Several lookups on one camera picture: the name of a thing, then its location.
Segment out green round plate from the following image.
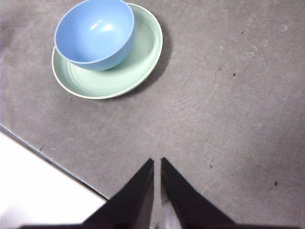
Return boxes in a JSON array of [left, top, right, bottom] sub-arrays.
[[51, 2, 164, 100]]

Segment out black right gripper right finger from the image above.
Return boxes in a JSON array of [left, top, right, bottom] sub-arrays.
[[160, 157, 305, 229]]

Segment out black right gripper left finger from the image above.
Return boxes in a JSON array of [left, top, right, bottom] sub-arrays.
[[16, 158, 155, 229]]

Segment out blue ribbed bowl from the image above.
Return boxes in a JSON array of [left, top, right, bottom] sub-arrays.
[[54, 0, 136, 72]]

